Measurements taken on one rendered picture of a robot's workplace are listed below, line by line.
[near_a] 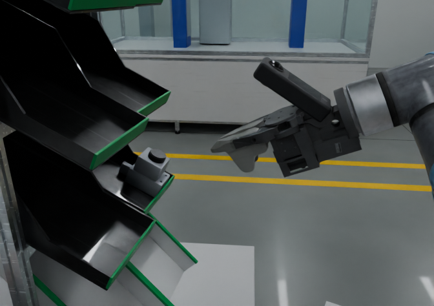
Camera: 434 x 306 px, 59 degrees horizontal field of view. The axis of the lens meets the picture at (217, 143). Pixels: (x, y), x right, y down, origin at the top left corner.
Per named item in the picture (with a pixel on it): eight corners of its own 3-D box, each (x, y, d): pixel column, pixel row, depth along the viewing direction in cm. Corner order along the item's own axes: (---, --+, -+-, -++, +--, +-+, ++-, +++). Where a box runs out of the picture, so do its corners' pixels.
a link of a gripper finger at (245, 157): (219, 184, 58) (275, 167, 55) (202, 150, 57) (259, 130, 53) (223, 175, 61) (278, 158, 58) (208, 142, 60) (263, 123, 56)
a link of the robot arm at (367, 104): (378, 80, 46) (371, 68, 54) (341, 93, 48) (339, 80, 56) (397, 135, 48) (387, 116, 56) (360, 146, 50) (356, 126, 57)
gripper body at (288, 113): (279, 179, 55) (365, 154, 50) (256, 126, 53) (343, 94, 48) (284, 159, 61) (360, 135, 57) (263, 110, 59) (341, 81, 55)
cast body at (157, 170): (165, 187, 70) (179, 157, 67) (155, 199, 66) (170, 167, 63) (124, 165, 71) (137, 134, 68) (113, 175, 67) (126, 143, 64)
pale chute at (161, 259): (183, 270, 80) (197, 261, 78) (159, 319, 68) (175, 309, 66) (87, 173, 77) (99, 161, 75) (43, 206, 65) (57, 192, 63)
